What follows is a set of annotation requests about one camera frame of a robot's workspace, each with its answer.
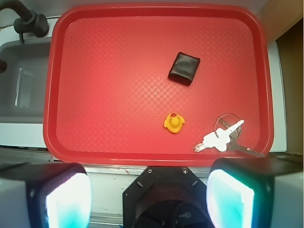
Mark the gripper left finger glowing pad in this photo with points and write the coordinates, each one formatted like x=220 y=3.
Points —
x=49 y=195

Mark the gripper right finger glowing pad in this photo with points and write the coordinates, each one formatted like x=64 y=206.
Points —
x=256 y=192

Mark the silver key bunch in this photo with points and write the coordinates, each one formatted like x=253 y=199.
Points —
x=224 y=138

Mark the yellow rubber duck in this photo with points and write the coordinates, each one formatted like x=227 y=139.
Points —
x=174 y=122

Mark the grey sink basin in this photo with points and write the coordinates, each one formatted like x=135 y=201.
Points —
x=23 y=83

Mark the red plastic tray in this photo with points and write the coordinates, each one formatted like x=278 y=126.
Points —
x=108 y=91

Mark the grey faucet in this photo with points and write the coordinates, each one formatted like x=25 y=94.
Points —
x=28 y=22

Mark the black octagonal mount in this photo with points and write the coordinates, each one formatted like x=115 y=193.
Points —
x=166 y=197

